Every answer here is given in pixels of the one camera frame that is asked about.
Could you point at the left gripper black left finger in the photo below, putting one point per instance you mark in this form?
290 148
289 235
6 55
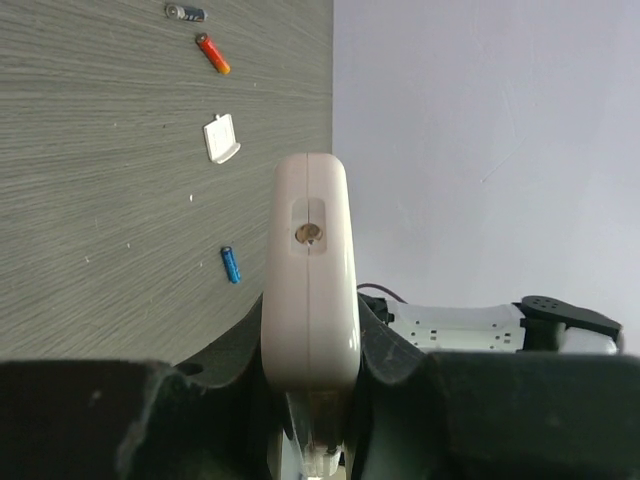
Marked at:
208 417

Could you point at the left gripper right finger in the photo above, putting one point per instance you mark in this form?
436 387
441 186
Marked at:
454 415

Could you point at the white remote control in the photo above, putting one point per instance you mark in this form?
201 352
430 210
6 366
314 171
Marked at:
310 328

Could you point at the white battery cover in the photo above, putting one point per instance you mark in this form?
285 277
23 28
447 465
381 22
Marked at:
220 139

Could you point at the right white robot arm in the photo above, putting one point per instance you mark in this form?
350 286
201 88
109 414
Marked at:
534 323

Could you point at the blue battery right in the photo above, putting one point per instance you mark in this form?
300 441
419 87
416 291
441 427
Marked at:
230 264

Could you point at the red orange battery centre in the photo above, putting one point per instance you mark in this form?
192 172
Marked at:
212 53

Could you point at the black battery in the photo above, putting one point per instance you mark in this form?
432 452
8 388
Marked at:
185 13

